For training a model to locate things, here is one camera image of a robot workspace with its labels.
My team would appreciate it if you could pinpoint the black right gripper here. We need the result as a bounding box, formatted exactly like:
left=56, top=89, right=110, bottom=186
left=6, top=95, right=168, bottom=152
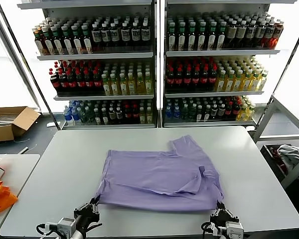
left=209, top=203, right=239, bottom=229

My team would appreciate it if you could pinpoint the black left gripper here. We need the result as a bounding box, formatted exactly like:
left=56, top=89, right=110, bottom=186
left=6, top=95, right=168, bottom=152
left=73, top=198, right=100, bottom=231

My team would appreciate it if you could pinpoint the purple t-shirt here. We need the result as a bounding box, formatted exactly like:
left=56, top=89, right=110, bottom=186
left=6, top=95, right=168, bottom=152
left=94, top=134, right=225, bottom=212

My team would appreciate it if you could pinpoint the black storage bin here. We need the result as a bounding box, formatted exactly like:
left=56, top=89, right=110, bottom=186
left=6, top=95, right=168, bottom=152
left=260, top=143, right=299, bottom=184

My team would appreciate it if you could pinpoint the red cloth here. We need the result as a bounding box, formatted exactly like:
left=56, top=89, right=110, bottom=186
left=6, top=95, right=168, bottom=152
left=269, top=146, right=290, bottom=175

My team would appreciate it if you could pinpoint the white side table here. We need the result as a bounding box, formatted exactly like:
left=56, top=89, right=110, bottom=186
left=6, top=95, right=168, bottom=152
left=0, top=153, right=41, bottom=237

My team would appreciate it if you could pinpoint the grey crumpled cloth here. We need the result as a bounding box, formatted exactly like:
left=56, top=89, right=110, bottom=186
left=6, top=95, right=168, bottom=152
left=277, top=144, right=299, bottom=162

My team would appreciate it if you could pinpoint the orange fabric bag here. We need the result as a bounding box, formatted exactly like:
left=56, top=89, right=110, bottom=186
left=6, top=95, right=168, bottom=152
left=0, top=161, right=18, bottom=216

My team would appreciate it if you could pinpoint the open cardboard box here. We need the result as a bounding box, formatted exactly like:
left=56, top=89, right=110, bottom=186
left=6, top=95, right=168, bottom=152
left=0, top=106, right=41, bottom=142

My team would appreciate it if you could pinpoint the yellow juice bottle white cap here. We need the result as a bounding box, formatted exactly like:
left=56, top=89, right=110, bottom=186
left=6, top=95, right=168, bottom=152
left=251, top=69, right=261, bottom=91
left=110, top=73, right=120, bottom=96
left=215, top=70, right=227, bottom=92
left=119, top=72, right=128, bottom=96
left=136, top=72, right=146, bottom=95
left=225, top=70, right=236, bottom=92
left=101, top=73, right=112, bottom=96
left=144, top=71, right=154, bottom=95
left=243, top=69, right=253, bottom=92
left=259, top=70, right=269, bottom=91
left=234, top=69, right=244, bottom=92
left=127, top=72, right=137, bottom=96

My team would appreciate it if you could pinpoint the cola bottle red cap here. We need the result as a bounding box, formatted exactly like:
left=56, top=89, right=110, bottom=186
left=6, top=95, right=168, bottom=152
left=208, top=66, right=218, bottom=91
left=183, top=67, right=192, bottom=91
left=67, top=69, right=78, bottom=93
left=93, top=69, right=103, bottom=93
left=84, top=69, right=95, bottom=93
left=174, top=67, right=184, bottom=91
left=49, top=71, right=62, bottom=93
left=200, top=66, right=210, bottom=91
left=165, top=67, right=175, bottom=91
left=59, top=70, right=70, bottom=93
left=191, top=67, right=201, bottom=91
left=76, top=69, right=86, bottom=93

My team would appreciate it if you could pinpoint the grey metal shelving unit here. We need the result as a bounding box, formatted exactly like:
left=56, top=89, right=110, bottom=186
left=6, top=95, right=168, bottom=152
left=16, top=0, right=158, bottom=130
left=159, top=0, right=297, bottom=128

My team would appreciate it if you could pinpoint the tea bottle green neck label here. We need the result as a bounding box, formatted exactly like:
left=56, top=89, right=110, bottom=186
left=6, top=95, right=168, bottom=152
left=197, top=21, right=208, bottom=49
left=52, top=26, right=64, bottom=55
left=43, top=27, right=54, bottom=55
left=187, top=21, right=198, bottom=49
left=71, top=25, right=83, bottom=54
left=217, top=21, right=227, bottom=49
left=167, top=21, right=177, bottom=49
left=61, top=25, right=73, bottom=54
left=81, top=24, right=93, bottom=54
left=207, top=21, right=218, bottom=49
left=177, top=21, right=187, bottom=49

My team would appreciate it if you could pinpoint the dark bottle blue white label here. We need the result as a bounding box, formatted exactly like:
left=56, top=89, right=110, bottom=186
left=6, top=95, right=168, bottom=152
left=256, top=20, right=267, bottom=48
left=246, top=20, right=257, bottom=48
left=121, top=22, right=131, bottom=47
left=131, top=21, right=141, bottom=47
left=91, top=22, right=102, bottom=48
left=110, top=22, right=121, bottom=47
left=141, top=21, right=151, bottom=46
left=101, top=22, right=112, bottom=47

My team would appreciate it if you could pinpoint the amber tea bottle white label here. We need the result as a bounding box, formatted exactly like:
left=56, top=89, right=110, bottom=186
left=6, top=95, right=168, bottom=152
left=34, top=27, right=45, bottom=55

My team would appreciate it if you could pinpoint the dark bottle beige label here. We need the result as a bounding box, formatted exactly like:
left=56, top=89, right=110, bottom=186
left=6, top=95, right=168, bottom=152
left=226, top=21, right=237, bottom=48
left=236, top=20, right=247, bottom=48

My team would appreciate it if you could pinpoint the red drink bottle white label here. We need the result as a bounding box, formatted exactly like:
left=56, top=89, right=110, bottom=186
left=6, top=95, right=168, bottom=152
left=274, top=19, right=285, bottom=48
left=265, top=19, right=276, bottom=48

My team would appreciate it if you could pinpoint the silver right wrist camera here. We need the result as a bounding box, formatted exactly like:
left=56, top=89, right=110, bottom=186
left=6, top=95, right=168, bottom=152
left=225, top=221, right=244, bottom=239

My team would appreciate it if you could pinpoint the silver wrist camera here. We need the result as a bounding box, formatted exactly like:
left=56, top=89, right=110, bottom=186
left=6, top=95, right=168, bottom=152
left=225, top=221, right=244, bottom=239
left=57, top=217, right=77, bottom=236

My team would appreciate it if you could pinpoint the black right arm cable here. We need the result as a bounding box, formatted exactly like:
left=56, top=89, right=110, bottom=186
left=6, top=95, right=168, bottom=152
left=201, top=221, right=215, bottom=235

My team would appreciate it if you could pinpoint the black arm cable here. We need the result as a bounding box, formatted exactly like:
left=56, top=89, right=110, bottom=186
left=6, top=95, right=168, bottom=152
left=201, top=221, right=215, bottom=235
left=36, top=222, right=103, bottom=236

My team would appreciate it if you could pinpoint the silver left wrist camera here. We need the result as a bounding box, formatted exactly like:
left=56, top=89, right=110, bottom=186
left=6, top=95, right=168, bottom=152
left=57, top=217, right=77, bottom=236

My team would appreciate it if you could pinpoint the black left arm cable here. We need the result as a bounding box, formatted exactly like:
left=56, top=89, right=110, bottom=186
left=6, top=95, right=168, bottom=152
left=36, top=222, right=103, bottom=236

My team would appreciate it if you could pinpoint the grey metal frame table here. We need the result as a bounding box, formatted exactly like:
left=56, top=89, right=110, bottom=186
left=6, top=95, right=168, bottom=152
left=251, top=93, right=299, bottom=189

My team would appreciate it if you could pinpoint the dark metal frame pole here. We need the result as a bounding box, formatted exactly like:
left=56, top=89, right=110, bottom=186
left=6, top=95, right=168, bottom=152
left=0, top=0, right=61, bottom=130
left=253, top=22, right=299, bottom=126

